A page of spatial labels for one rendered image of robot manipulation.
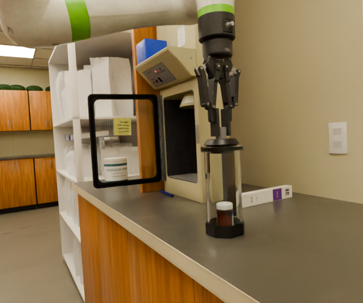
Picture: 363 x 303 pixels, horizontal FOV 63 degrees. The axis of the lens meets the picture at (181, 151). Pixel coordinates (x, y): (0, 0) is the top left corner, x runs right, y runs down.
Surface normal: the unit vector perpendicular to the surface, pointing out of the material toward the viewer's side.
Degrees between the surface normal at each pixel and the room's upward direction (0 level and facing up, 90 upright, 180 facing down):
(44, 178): 90
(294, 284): 0
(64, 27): 128
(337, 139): 90
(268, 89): 90
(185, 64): 90
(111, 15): 112
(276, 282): 0
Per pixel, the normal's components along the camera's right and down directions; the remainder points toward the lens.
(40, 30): 0.51, 0.63
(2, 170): 0.49, 0.02
